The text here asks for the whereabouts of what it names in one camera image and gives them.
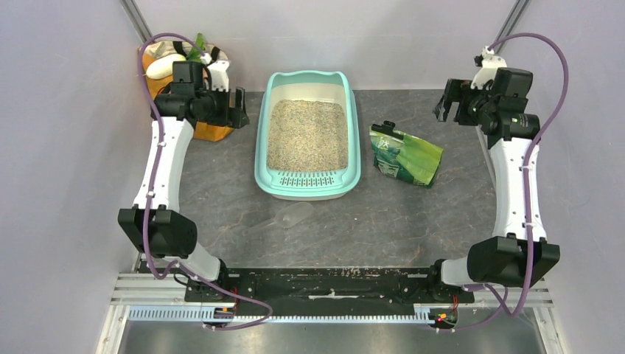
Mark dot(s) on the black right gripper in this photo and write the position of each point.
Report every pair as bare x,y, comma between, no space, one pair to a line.
454,91

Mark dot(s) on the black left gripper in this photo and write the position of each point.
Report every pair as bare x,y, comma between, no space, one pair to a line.
236,117

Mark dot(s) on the teal plastic litter box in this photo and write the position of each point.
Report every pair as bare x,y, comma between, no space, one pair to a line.
311,85

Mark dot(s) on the black bag clip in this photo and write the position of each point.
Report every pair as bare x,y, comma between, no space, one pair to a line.
386,130

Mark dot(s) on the green litter bag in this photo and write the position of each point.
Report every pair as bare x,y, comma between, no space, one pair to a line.
414,160

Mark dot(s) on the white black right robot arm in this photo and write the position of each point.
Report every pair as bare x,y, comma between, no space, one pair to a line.
517,254

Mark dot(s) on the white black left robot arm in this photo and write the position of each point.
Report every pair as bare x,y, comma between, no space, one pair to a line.
154,223

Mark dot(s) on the beige cat litter pellets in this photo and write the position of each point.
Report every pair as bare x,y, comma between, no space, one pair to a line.
307,136

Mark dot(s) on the orange Trader Joe's paper bag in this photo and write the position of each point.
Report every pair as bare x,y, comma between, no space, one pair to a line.
157,81

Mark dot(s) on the green leafy vegetable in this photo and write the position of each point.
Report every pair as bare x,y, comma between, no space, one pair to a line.
197,49

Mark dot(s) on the white daikon radish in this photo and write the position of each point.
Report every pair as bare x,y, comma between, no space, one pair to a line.
162,67

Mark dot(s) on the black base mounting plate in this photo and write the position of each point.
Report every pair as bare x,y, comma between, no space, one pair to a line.
372,291

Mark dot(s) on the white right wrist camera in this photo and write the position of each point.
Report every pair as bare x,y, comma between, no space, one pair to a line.
488,63

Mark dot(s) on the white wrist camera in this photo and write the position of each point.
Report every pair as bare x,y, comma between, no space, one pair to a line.
488,63
216,66

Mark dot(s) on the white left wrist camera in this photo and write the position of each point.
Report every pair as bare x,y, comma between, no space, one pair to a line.
216,66

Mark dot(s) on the aluminium rail frame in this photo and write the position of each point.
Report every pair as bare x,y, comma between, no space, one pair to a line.
151,316

